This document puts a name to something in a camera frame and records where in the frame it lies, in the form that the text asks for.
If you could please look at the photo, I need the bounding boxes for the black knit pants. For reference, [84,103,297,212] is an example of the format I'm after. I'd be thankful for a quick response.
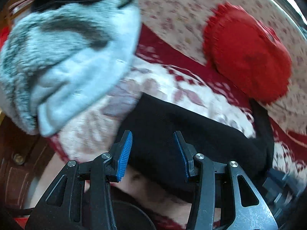
[116,94,274,202]

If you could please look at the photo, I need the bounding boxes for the brown wooden furniture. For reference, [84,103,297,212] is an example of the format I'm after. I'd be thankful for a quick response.
[1,116,55,209]

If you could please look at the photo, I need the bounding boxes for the red ruffled pillow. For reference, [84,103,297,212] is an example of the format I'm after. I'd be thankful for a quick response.
[203,3,292,103]

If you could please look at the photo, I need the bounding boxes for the red white floral blanket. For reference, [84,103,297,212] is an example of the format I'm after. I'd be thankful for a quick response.
[49,26,306,184]

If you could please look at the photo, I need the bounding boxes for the grey white fuzzy garment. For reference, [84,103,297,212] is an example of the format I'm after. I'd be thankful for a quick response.
[1,0,142,136]

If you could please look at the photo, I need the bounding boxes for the beige floral bed sheet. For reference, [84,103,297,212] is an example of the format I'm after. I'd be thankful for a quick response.
[139,0,306,134]

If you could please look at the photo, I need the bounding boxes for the black cable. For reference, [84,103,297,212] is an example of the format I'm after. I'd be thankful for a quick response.
[4,207,34,217]

